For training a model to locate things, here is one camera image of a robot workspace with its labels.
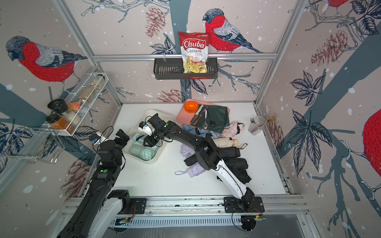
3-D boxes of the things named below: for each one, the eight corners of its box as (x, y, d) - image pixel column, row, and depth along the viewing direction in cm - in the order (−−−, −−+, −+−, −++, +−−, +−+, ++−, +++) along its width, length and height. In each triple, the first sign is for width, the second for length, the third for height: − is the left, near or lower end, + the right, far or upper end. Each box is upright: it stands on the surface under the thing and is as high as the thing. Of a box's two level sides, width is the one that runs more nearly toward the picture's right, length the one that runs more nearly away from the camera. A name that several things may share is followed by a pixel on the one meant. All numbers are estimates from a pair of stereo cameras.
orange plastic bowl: (182, 110, 119) (182, 105, 115) (190, 104, 124) (190, 99, 119) (192, 116, 115) (192, 112, 110) (200, 110, 119) (200, 105, 115)
